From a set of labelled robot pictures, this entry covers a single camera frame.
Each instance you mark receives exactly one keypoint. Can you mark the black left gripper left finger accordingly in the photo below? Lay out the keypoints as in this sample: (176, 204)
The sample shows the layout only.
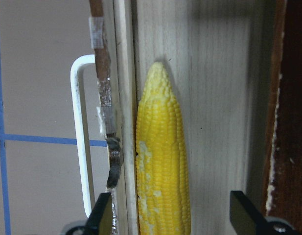
(101, 217)

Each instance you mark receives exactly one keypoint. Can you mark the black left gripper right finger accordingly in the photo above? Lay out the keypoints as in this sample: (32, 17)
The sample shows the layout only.
(244, 217)

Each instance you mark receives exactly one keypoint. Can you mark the yellow toy corn cob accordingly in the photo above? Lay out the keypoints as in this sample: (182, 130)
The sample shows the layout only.
(161, 162)

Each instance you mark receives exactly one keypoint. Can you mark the light wood drawer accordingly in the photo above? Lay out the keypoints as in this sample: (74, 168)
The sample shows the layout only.
(217, 54)

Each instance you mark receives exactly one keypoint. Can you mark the dark brown wooden cabinet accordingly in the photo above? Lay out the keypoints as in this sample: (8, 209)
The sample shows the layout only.
(282, 177)

